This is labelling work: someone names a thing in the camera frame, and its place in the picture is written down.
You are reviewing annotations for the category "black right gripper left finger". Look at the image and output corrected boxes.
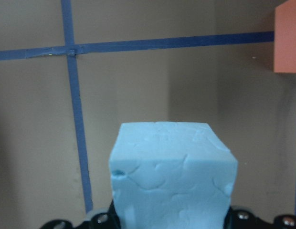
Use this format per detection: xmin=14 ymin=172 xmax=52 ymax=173
xmin=40 ymin=201 xmax=119 ymax=229

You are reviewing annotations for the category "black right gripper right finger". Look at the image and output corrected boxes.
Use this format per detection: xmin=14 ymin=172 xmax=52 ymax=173
xmin=224 ymin=205 xmax=296 ymax=229

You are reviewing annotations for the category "light blue block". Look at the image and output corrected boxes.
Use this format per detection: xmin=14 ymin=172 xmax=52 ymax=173
xmin=109 ymin=122 xmax=238 ymax=229

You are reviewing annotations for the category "orange foam block near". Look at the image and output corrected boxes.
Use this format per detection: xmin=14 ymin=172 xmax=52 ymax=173
xmin=274 ymin=0 xmax=296 ymax=73

